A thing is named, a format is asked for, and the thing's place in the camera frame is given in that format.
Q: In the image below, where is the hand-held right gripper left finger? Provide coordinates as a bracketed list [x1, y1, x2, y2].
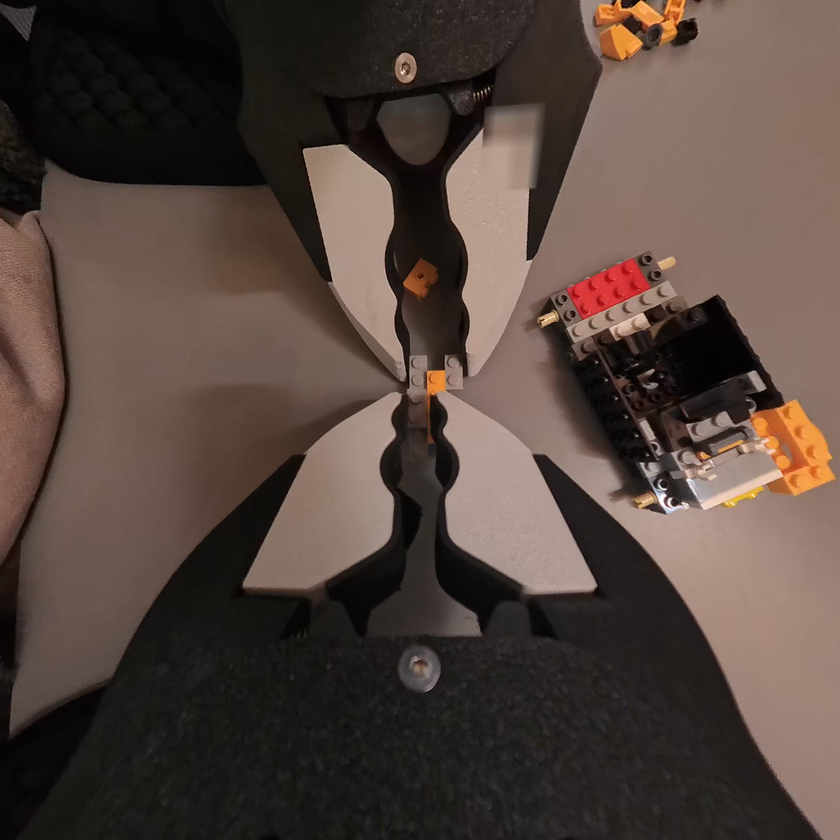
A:
[243, 392, 424, 636]

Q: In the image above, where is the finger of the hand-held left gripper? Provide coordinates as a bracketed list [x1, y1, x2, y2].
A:
[445, 134, 547, 378]
[302, 143, 409, 383]

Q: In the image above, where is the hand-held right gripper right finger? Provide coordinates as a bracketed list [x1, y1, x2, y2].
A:
[430, 390, 598, 636]

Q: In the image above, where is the narrow orange brick plate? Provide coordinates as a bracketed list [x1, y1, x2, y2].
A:
[427, 371, 448, 444]

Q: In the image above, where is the toy brick car model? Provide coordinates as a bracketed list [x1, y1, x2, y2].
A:
[537, 252, 837, 516]

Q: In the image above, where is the person's left forearm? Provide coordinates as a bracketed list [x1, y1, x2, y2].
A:
[0, 0, 263, 191]

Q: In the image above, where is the grey desk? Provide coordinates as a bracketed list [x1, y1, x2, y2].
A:
[13, 0, 840, 840]

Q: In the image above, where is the pile of small loose bricks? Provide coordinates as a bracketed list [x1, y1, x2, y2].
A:
[594, 0, 700, 61]

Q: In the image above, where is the person's dark fleece jacket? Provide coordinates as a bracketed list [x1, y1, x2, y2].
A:
[0, 98, 48, 214]

